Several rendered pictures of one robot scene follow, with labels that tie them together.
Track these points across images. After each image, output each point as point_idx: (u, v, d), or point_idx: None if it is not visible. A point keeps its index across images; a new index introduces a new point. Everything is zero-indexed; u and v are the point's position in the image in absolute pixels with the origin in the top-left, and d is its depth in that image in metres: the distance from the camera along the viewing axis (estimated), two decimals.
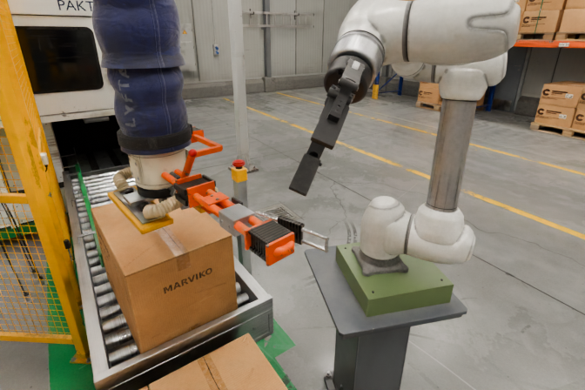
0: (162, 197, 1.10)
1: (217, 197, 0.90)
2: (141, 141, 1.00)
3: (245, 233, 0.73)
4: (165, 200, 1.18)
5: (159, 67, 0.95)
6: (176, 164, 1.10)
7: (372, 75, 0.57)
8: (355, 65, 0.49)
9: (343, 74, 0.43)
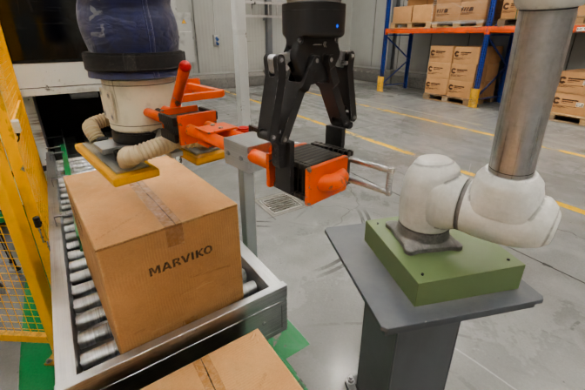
0: None
1: (220, 126, 0.63)
2: (113, 59, 0.72)
3: (267, 158, 0.46)
4: None
5: None
6: (164, 100, 0.82)
7: None
8: (346, 63, 0.46)
9: (355, 106, 0.49)
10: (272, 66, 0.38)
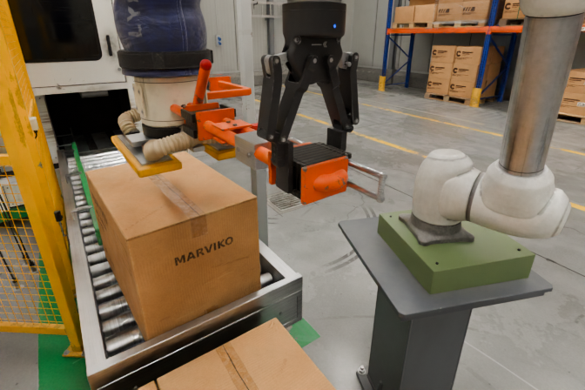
0: None
1: (235, 123, 0.65)
2: (143, 57, 0.77)
3: (269, 156, 0.47)
4: None
5: None
6: (190, 97, 0.86)
7: None
8: (351, 64, 0.46)
9: (358, 110, 0.48)
10: (268, 67, 0.38)
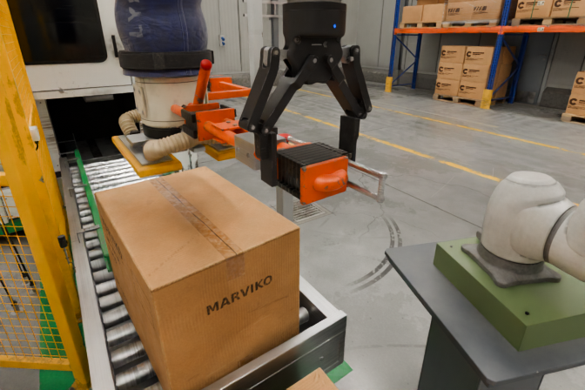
0: None
1: (235, 124, 0.64)
2: (144, 57, 0.77)
3: None
4: None
5: None
6: (191, 97, 0.86)
7: None
8: (353, 56, 0.46)
9: (369, 97, 0.48)
10: (266, 57, 0.38)
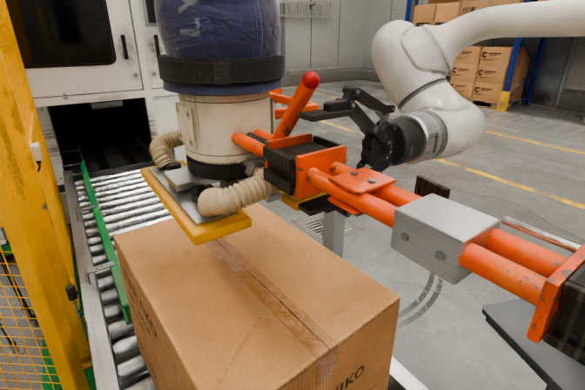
0: (230, 178, 0.62)
1: (367, 177, 0.39)
2: (200, 67, 0.52)
3: (552, 293, 0.21)
4: (231, 185, 0.69)
5: None
6: (258, 121, 0.61)
7: (423, 137, 0.55)
8: (383, 104, 0.52)
9: None
10: None
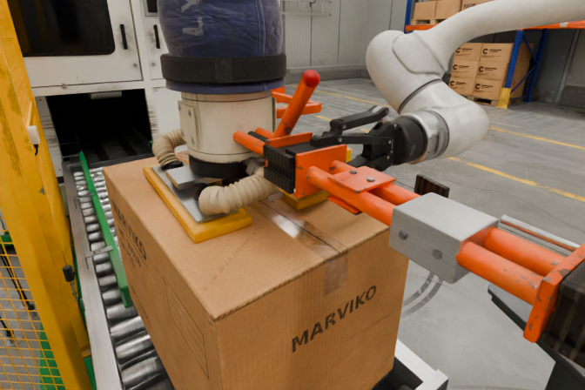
0: (231, 176, 0.62)
1: (366, 176, 0.39)
2: (202, 65, 0.52)
3: (548, 292, 0.21)
4: (233, 181, 0.69)
5: None
6: (259, 120, 0.61)
7: (424, 137, 0.55)
8: (375, 110, 0.51)
9: (339, 117, 0.49)
10: None
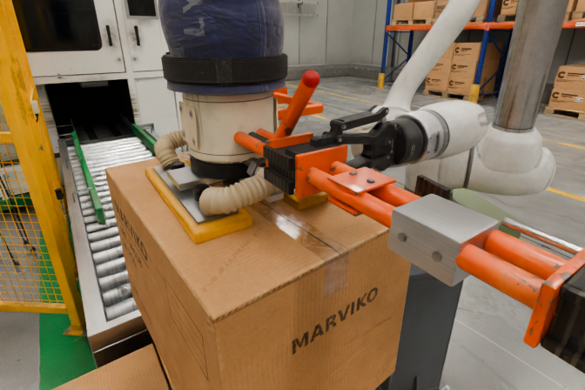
0: (232, 177, 0.62)
1: (366, 177, 0.39)
2: (203, 66, 0.52)
3: (549, 297, 0.21)
4: (235, 182, 0.69)
5: None
6: (260, 121, 0.61)
7: (424, 137, 0.55)
8: (375, 110, 0.51)
9: (339, 117, 0.49)
10: None
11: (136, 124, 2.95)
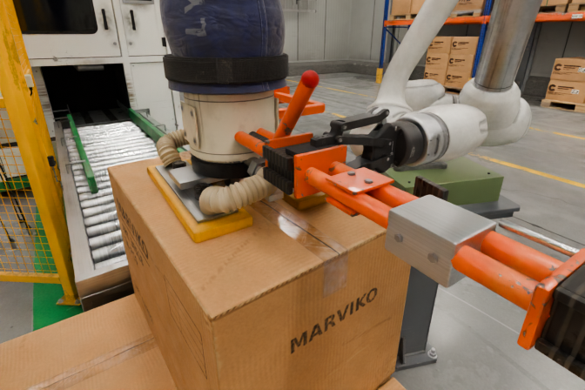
0: (232, 177, 0.62)
1: (365, 177, 0.39)
2: (203, 66, 0.52)
3: (542, 299, 0.21)
4: (235, 181, 0.69)
5: None
6: (261, 120, 0.61)
7: (425, 139, 0.55)
8: (375, 110, 0.51)
9: (340, 117, 0.49)
10: None
11: (131, 109, 2.97)
